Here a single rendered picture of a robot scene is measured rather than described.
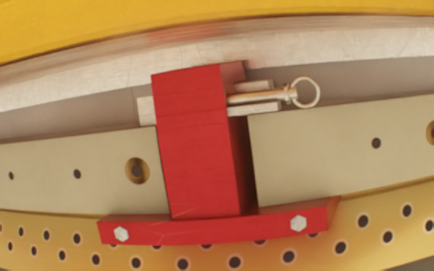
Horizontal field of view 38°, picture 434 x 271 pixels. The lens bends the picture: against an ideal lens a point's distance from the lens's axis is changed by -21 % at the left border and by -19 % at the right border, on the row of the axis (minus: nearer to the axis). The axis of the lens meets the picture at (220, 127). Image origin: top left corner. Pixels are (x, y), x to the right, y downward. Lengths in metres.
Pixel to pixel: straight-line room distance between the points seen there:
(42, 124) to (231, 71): 0.17
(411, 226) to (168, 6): 0.29
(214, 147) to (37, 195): 0.13
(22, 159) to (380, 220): 0.23
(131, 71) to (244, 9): 0.27
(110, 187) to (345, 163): 0.13
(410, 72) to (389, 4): 0.24
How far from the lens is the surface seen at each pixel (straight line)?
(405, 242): 0.42
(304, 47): 0.42
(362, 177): 0.38
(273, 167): 0.38
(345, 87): 0.43
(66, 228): 0.49
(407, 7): 0.21
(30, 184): 0.45
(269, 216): 0.37
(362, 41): 0.42
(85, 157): 0.42
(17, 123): 0.52
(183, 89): 0.37
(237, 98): 0.37
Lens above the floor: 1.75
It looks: 5 degrees down
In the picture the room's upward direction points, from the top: 8 degrees counter-clockwise
